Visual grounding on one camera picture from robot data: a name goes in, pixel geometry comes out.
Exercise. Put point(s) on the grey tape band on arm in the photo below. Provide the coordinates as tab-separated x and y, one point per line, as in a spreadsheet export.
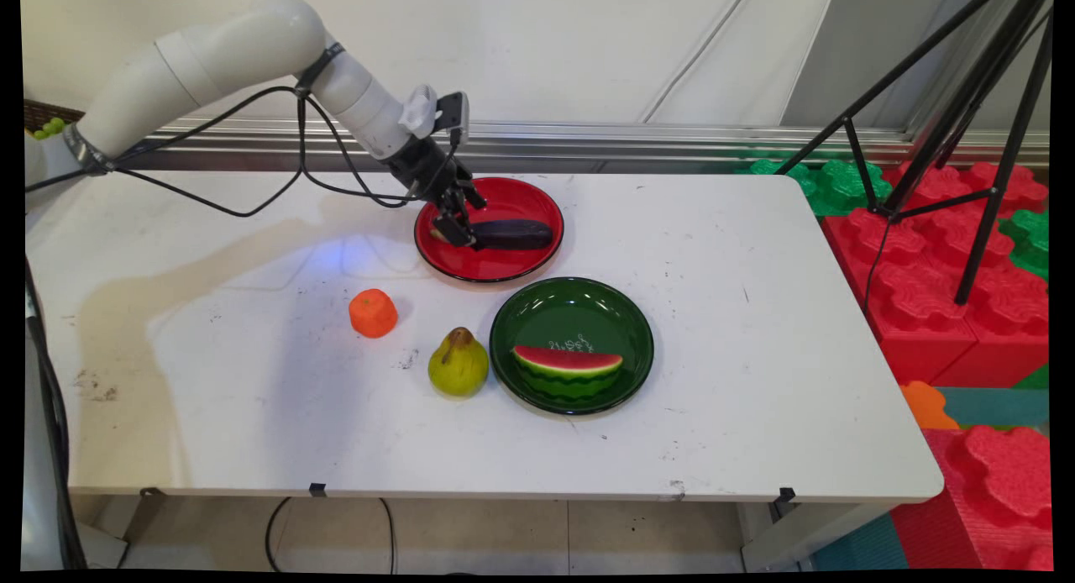
86	149

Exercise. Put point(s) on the red foam puzzle block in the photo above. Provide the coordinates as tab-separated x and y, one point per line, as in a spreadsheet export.
966	184
924	314
991	499

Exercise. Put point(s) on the orange toy fruit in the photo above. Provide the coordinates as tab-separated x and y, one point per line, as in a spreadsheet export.
374	314

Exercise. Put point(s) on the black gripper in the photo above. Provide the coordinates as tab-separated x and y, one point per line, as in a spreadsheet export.
424	167

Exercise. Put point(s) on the black tripod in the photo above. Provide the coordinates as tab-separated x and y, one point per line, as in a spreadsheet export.
966	96

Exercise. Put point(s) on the dark purple toy eggplant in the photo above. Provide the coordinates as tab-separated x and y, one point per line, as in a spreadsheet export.
521	234

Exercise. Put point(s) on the dark green plate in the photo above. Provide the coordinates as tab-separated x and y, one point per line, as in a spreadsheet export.
571	312

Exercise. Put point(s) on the orange foam puzzle block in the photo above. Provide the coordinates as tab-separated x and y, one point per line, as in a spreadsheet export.
925	407

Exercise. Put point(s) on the toy watermelon slice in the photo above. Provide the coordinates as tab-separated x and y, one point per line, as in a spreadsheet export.
567	373

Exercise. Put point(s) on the green toy grapes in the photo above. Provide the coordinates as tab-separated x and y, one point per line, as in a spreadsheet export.
49	128

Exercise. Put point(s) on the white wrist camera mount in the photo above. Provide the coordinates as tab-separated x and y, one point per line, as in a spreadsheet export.
418	111

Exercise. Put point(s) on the red plate with black rim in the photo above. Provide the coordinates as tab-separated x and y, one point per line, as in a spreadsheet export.
521	198

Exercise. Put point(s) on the green foam puzzle block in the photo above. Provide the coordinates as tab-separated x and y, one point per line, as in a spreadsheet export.
1031	238
831	184

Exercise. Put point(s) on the aluminium window rail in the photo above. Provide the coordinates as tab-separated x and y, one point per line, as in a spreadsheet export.
588	142

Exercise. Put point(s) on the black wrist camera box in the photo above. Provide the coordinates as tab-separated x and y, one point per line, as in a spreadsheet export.
452	112

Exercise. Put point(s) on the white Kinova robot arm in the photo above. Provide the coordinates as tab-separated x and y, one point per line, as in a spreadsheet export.
243	45

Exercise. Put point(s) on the brown wicker basket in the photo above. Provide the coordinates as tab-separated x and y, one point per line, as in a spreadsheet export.
46	111

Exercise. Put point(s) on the white table leg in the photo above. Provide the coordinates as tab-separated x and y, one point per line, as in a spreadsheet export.
806	537

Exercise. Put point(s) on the yellow-green toy pear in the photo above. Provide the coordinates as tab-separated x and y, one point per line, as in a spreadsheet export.
458	369

